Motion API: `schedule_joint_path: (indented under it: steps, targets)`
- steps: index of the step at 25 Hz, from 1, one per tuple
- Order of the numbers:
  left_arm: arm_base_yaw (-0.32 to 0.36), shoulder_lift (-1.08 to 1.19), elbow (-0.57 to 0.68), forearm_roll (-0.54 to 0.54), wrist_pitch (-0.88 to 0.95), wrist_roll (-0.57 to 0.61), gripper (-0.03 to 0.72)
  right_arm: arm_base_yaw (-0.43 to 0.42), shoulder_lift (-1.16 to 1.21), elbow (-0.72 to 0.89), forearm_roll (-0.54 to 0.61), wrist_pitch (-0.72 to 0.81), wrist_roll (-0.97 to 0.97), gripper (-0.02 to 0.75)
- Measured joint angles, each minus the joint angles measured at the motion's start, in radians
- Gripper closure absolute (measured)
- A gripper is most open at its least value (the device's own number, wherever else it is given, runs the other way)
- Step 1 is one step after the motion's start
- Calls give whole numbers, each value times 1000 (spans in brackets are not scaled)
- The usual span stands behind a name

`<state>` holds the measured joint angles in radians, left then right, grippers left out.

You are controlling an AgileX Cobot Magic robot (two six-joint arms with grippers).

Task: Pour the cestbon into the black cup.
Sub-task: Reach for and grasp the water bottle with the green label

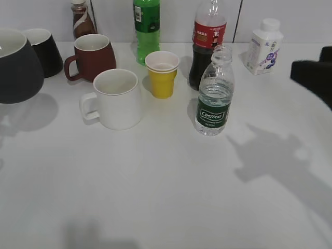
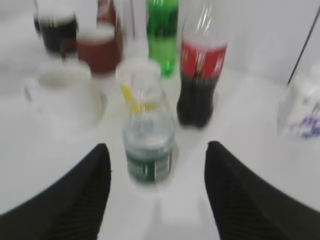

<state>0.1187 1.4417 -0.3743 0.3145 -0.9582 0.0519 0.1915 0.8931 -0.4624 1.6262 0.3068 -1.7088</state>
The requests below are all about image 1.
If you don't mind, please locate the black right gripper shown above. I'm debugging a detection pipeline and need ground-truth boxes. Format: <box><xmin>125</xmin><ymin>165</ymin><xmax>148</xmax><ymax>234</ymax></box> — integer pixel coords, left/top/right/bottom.
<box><xmin>290</xmin><ymin>46</ymin><xmax>331</xmax><ymax>109</ymax></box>

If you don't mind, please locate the dark red mug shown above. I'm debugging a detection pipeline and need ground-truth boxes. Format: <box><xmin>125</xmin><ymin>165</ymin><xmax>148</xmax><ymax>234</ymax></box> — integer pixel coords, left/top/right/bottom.
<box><xmin>64</xmin><ymin>34</ymin><xmax>117</xmax><ymax>82</ymax></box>

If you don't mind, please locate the yellow paper cup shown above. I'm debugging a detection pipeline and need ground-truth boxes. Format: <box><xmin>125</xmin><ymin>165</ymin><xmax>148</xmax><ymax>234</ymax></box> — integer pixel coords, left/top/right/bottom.
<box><xmin>145</xmin><ymin>51</ymin><xmax>179</xmax><ymax>99</ymax></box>

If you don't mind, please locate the brown drink bottle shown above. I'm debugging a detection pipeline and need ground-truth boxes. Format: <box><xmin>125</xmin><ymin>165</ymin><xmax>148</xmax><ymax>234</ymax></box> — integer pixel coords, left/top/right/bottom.
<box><xmin>71</xmin><ymin>0</ymin><xmax>97</xmax><ymax>39</ymax></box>

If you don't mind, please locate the green soda bottle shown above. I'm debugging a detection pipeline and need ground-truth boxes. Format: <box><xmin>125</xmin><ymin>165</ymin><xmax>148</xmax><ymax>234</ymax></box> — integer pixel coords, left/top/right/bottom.
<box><xmin>133</xmin><ymin>0</ymin><xmax>160</xmax><ymax>65</ymax></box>

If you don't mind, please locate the clear water bottle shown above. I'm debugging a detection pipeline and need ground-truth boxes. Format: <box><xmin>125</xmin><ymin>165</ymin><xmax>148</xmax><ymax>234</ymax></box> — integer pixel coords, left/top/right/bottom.
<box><xmin>195</xmin><ymin>45</ymin><xmax>235</xmax><ymax>136</ymax></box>

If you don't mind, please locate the cola bottle, red label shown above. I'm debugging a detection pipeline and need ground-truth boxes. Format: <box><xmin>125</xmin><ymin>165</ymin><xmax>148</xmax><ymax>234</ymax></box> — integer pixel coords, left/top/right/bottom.
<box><xmin>189</xmin><ymin>0</ymin><xmax>227</xmax><ymax>90</ymax></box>

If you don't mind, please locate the white yogurt drink carton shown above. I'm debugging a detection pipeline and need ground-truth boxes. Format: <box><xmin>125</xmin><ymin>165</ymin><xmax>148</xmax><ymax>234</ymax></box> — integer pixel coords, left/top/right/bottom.
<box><xmin>244</xmin><ymin>18</ymin><xmax>283</xmax><ymax>75</ymax></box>

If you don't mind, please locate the dark grey mug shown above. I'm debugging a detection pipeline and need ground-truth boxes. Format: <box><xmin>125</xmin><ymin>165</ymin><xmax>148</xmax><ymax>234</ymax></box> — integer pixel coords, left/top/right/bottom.
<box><xmin>1</xmin><ymin>28</ymin><xmax>44</xmax><ymax>104</ymax></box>

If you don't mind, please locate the white mug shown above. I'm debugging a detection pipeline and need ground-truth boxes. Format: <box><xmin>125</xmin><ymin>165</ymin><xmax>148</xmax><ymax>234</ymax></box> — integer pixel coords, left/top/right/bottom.
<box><xmin>79</xmin><ymin>68</ymin><xmax>143</xmax><ymax>130</ymax></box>

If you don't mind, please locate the black mug, back left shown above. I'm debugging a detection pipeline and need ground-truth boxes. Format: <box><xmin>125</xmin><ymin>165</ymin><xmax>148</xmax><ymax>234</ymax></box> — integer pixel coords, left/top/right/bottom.
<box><xmin>23</xmin><ymin>29</ymin><xmax>63</xmax><ymax>78</ymax></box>

